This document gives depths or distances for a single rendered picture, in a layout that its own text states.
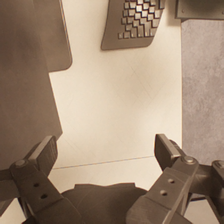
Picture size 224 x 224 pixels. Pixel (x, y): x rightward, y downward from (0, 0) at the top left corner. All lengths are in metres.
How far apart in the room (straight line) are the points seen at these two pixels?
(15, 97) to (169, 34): 0.46
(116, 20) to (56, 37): 0.18
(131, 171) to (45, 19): 0.59
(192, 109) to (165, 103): 0.94
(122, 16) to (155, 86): 0.23
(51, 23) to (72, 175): 0.53
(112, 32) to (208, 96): 1.17
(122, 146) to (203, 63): 1.06
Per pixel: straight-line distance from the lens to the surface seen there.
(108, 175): 0.68
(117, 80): 0.54
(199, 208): 1.86
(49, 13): 0.56
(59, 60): 0.54
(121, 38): 0.52
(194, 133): 1.61
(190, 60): 1.43
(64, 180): 0.72
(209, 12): 0.57
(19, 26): 0.32
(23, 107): 0.28
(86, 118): 0.57
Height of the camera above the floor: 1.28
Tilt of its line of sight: 72 degrees down
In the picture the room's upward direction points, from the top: 175 degrees clockwise
